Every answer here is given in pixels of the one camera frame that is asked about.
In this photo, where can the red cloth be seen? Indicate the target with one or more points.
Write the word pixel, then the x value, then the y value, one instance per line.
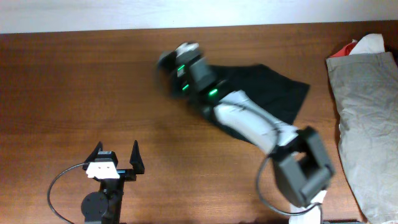
pixel 345 51

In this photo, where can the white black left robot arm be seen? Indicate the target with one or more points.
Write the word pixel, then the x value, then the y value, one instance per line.
pixel 104 205

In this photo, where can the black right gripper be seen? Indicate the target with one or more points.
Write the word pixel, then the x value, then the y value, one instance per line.
pixel 176 71

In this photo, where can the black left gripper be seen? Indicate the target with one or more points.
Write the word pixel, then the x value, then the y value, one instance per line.
pixel 137 165

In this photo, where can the white cloth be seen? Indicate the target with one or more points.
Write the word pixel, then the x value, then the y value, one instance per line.
pixel 369 44

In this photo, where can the grey shorts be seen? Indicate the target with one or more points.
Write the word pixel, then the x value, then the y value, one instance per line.
pixel 365 92

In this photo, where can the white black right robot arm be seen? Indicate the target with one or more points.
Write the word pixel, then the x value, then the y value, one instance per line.
pixel 301 165

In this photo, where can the black shorts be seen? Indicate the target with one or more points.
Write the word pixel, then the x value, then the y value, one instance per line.
pixel 278 95

